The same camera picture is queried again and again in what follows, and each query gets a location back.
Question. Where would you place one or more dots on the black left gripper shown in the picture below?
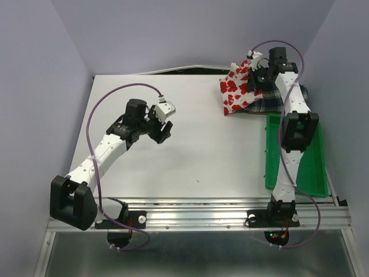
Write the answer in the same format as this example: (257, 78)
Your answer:
(158, 136)

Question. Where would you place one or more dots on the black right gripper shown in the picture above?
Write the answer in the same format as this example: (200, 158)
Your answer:
(252, 85)

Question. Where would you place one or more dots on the navy plaid skirt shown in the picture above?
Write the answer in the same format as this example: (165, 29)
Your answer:
(270, 102)

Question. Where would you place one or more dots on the white red floral skirt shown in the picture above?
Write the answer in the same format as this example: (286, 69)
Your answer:
(233, 87)

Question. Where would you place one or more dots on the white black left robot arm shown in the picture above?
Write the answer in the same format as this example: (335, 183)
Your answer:
(76, 199)

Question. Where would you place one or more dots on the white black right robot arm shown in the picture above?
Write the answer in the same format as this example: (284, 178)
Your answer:
(296, 131)

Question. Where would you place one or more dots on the green plastic basket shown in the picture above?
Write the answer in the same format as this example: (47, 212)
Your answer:
(311, 176)

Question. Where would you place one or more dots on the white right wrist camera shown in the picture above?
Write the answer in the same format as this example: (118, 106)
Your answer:
(255, 59)

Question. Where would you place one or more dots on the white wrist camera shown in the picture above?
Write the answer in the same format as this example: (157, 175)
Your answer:
(164, 110)
(255, 59)

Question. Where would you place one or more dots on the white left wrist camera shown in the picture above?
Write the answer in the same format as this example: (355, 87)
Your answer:
(164, 110)

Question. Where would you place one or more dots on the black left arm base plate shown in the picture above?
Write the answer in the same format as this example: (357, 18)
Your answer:
(135, 219)

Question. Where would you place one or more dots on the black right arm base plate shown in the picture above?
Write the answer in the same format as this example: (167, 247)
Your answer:
(261, 218)

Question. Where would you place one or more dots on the aluminium frame rail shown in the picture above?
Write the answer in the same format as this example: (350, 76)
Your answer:
(230, 214)

